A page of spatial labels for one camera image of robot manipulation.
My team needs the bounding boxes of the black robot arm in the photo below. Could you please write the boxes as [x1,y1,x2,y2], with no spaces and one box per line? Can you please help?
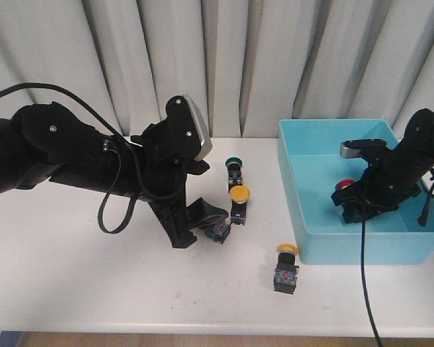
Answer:
[0,95,213,249]
[279,108,434,234]

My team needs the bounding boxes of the yellow push button by box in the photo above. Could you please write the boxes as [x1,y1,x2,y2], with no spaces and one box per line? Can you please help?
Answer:
[273,244,299,294]

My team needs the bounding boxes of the red push button centre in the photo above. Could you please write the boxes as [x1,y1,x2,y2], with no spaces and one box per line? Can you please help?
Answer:
[205,223,231,244]

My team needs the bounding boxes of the red push button front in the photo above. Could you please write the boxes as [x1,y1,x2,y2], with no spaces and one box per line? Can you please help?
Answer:
[335,179,355,191]

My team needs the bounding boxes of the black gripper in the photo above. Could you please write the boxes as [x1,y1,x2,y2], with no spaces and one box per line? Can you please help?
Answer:
[130,95,227,249]
[331,143,422,223]

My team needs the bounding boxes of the red push button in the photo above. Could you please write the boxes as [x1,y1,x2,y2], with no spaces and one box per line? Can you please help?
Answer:
[205,223,231,244]
[335,179,355,191]

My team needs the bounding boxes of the yellow push button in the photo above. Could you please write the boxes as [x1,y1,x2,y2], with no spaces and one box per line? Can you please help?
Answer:
[273,244,299,294]
[229,185,250,225]

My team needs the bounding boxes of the grey pleated curtain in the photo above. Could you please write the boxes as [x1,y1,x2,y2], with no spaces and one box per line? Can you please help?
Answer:
[0,1,434,137]

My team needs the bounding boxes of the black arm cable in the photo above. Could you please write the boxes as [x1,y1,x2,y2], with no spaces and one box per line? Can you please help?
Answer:
[0,82,189,235]
[359,158,434,347]

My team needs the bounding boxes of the green push button back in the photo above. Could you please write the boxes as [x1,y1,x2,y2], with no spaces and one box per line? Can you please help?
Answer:
[225,157,243,191]

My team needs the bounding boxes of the light blue plastic box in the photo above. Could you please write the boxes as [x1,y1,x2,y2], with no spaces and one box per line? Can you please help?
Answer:
[278,119,434,265]

